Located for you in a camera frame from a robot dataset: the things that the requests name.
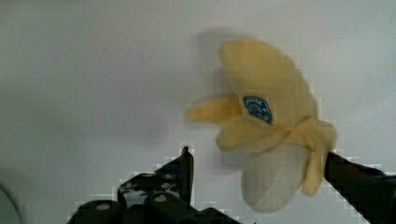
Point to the yellow plush banana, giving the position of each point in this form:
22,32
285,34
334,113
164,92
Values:
272,116

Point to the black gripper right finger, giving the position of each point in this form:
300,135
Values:
368,190

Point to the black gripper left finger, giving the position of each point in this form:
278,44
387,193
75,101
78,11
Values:
160,197

